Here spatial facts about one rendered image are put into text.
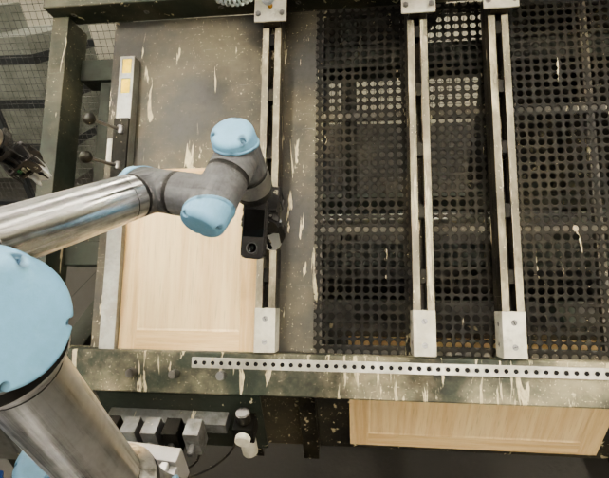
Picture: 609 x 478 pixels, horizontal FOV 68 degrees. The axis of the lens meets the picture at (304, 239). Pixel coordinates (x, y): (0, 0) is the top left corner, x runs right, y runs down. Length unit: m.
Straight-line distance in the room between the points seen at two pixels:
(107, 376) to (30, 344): 1.07
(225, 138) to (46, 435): 0.47
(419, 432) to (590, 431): 0.59
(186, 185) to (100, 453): 0.39
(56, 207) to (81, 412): 0.26
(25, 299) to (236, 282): 1.00
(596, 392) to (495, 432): 0.56
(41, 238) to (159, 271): 0.86
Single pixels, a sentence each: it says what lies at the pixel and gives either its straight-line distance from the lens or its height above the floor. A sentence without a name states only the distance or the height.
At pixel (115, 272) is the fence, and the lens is 1.52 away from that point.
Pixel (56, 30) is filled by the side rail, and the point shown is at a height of 1.72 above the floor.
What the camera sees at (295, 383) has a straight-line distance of 1.34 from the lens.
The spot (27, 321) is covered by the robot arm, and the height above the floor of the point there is 1.62.
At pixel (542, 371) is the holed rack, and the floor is 0.89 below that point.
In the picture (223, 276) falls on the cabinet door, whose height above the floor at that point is 1.06.
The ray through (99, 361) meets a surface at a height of 0.88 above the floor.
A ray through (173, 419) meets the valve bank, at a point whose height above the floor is 0.77.
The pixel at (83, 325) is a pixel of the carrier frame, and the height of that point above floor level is 0.79.
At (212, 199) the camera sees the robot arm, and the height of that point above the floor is 1.56.
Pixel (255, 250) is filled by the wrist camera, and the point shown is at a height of 1.40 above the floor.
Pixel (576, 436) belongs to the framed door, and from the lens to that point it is 2.03.
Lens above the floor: 1.86
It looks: 31 degrees down
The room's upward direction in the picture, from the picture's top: 4 degrees counter-clockwise
